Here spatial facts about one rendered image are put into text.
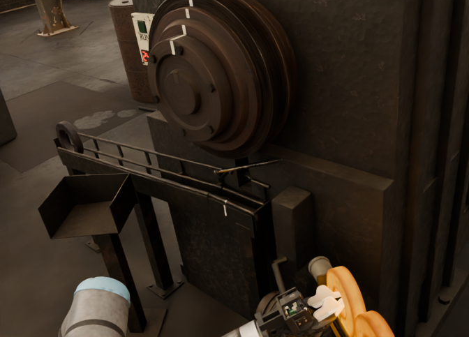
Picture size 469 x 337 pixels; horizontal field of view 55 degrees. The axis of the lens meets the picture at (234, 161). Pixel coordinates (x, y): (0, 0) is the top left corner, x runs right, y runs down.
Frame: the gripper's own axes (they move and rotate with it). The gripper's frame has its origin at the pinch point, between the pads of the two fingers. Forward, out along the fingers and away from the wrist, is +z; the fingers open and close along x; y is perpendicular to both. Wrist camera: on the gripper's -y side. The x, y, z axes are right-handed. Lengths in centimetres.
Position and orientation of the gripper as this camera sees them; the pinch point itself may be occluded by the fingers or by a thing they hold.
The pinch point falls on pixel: (344, 298)
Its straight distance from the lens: 111.6
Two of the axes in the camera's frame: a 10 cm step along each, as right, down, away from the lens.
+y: -4.2, -7.5, -5.1
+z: 8.8, -4.7, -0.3
